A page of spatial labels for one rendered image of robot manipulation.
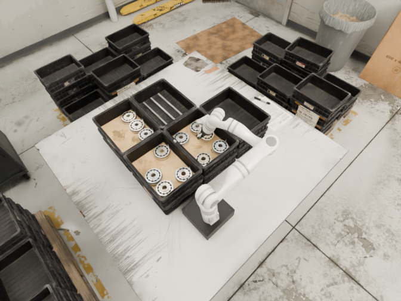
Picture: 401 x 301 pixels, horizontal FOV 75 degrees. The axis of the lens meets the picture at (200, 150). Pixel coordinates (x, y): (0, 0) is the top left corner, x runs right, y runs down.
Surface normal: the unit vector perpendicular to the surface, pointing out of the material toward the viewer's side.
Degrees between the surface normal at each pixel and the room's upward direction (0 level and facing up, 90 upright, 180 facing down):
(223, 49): 4
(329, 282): 0
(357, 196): 0
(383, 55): 76
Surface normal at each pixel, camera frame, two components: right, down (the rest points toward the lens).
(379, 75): -0.70, 0.38
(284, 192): -0.03, -0.57
